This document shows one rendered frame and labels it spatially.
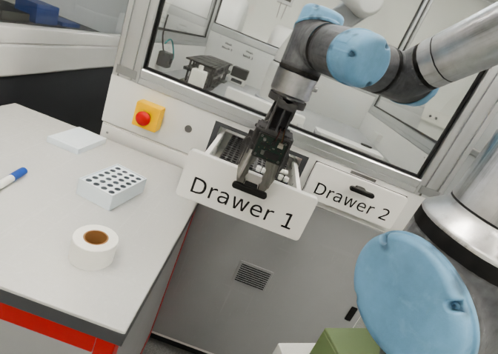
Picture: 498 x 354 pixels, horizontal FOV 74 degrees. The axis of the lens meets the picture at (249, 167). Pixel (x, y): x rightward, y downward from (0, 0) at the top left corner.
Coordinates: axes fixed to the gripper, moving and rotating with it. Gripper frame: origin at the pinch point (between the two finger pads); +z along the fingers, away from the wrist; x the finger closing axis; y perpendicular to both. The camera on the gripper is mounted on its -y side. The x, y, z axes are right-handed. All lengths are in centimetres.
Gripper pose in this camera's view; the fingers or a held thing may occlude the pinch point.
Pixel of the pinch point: (250, 185)
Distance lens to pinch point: 69.3
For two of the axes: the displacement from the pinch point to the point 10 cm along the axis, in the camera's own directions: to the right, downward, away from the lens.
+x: 9.3, 3.7, 0.3
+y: -0.9, 3.3, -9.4
